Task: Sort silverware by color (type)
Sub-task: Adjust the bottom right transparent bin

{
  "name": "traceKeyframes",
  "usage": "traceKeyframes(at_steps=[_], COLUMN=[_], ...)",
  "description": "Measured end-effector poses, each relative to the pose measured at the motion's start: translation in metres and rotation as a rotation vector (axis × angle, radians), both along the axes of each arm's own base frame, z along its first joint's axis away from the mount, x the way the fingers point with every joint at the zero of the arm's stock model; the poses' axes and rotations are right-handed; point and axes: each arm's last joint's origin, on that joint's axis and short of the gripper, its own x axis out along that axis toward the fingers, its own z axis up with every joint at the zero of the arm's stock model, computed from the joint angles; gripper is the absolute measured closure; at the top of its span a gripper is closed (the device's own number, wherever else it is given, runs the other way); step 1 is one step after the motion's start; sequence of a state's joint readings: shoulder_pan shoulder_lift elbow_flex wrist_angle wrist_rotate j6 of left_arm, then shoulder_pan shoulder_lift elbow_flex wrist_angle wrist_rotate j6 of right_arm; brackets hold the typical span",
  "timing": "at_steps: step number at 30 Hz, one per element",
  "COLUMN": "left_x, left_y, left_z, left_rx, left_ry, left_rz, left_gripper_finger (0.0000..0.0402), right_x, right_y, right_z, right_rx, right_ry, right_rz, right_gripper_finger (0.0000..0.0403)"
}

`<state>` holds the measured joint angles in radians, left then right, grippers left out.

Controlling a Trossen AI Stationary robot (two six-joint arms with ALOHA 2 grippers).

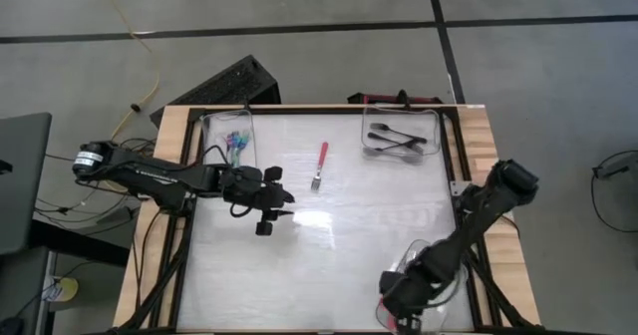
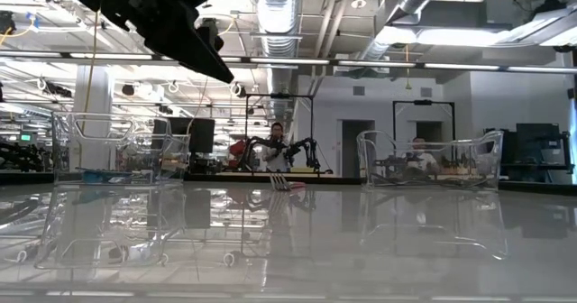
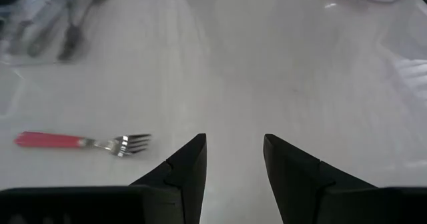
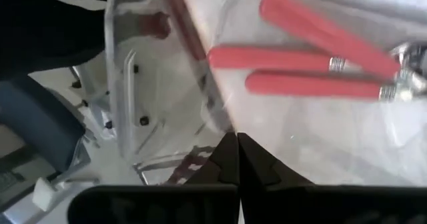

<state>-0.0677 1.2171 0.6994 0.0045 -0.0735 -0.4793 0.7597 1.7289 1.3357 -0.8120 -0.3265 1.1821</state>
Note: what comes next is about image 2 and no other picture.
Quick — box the yellow hanging cable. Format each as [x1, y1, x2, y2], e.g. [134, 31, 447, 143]
[79, 10, 99, 135]

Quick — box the grey door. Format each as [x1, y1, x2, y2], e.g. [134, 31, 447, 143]
[414, 120, 444, 144]
[340, 118, 377, 179]

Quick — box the red background object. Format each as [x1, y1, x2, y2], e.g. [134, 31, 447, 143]
[227, 139, 248, 168]

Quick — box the black equipment rack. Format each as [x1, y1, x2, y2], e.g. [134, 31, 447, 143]
[483, 121, 576, 183]

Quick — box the black ceiling box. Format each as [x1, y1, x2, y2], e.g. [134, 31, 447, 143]
[0, 10, 17, 36]

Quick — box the white building column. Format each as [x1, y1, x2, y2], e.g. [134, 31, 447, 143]
[73, 65, 114, 174]

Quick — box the wooden background workstation table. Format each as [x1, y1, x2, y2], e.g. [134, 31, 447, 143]
[215, 170, 326, 179]

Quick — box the black background rig frame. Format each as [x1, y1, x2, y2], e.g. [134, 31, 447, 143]
[391, 98, 457, 142]
[244, 93, 316, 174]

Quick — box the person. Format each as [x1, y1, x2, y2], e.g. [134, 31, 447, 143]
[402, 136, 442, 180]
[261, 121, 292, 173]

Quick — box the black computer monitor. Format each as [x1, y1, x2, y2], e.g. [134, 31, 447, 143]
[151, 116, 216, 174]

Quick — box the long ceiling light strip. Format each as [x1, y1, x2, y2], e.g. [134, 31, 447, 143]
[0, 50, 577, 74]

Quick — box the pink handled silver fork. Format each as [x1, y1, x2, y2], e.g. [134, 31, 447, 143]
[269, 171, 307, 192]

